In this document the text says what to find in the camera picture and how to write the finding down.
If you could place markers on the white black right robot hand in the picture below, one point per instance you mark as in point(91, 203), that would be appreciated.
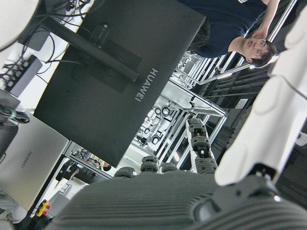
point(156, 203)

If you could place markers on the black Huawei monitor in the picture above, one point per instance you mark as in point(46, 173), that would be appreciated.
point(108, 115)

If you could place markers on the yellow red emergency stop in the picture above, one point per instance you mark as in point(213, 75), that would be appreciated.
point(43, 208)

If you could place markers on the silver Huawei laptop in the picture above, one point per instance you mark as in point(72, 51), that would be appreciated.
point(31, 163)

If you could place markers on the person in navy shirt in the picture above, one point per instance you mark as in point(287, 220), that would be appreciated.
point(223, 21)

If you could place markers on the aluminium rack frame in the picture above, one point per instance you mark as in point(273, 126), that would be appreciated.
point(221, 117)

